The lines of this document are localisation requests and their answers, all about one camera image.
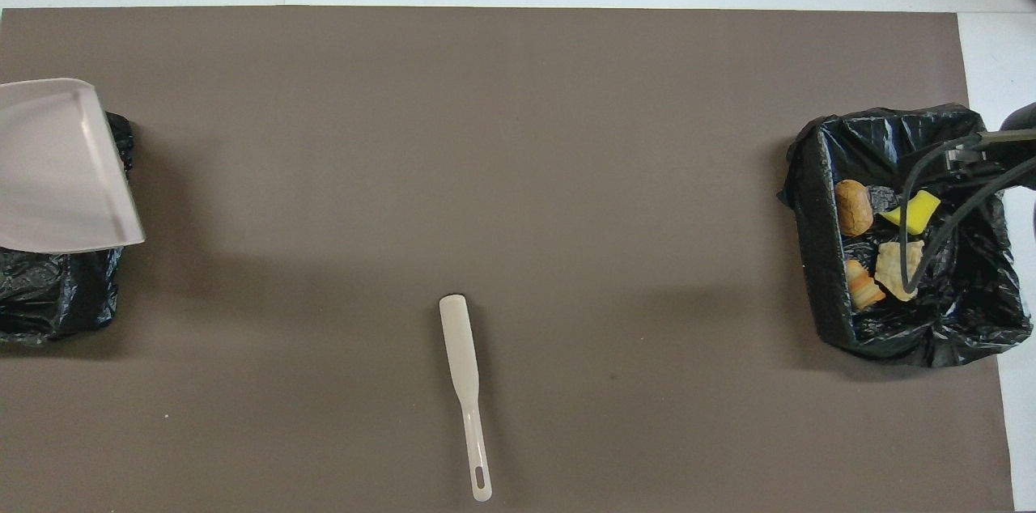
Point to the beige hand brush black bristles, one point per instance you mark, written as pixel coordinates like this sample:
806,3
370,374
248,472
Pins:
461,367

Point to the yellow wedge sponge piece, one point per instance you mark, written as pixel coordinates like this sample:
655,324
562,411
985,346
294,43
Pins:
916,211

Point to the beige plastic dustpan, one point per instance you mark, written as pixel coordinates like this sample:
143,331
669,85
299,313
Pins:
57,165

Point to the pale cream foam lump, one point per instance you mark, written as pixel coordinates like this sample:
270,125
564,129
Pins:
894,270

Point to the black bag bin pink mark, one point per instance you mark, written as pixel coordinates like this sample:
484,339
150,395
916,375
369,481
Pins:
57,294

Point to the small olive bread piece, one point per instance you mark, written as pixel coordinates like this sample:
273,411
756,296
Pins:
863,285

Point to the brown potato shaped foam lump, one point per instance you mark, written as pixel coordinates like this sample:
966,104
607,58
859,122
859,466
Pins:
853,207

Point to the black bag lined bin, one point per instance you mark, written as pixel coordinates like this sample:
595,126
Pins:
971,311

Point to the brown table mat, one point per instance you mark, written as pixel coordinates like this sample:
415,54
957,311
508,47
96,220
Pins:
518,214

